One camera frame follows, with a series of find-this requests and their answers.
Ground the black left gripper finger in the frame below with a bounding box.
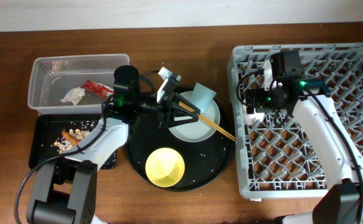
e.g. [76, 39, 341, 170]
[174, 93, 201, 115]
[168, 114, 199, 128]

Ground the wooden chopstick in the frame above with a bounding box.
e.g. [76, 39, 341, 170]
[178, 101, 237, 141]
[178, 102, 236, 142]

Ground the pink plastic cup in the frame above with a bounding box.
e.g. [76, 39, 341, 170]
[242, 105, 265, 125]

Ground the light blue plastic cup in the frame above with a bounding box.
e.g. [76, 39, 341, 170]
[190, 83, 216, 113]

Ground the yellow plastic bowl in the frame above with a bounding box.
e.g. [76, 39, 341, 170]
[145, 147, 185, 188]

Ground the red snack wrapper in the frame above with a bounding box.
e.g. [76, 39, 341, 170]
[81, 80, 114, 99]

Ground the white tissue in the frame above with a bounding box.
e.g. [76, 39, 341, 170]
[60, 87, 86, 106]

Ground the orange carrot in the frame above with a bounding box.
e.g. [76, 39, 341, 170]
[61, 131, 80, 146]

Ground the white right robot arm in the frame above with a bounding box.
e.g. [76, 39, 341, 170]
[240, 50, 363, 224]

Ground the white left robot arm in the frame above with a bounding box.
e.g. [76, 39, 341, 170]
[14, 65, 201, 223]

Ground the grey plastic dishwasher rack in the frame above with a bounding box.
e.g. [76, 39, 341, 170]
[227, 42, 363, 200]

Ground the grey round plate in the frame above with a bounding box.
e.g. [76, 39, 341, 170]
[169, 91, 221, 142]

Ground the round black tray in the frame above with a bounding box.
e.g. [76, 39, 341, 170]
[126, 118, 234, 192]

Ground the clear plastic storage bin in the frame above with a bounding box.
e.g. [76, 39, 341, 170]
[27, 54, 130, 114]

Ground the food scraps pile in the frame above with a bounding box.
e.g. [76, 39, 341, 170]
[52, 121, 97, 154]

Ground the black rectangular tray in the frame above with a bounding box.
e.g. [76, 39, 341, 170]
[29, 114, 101, 168]

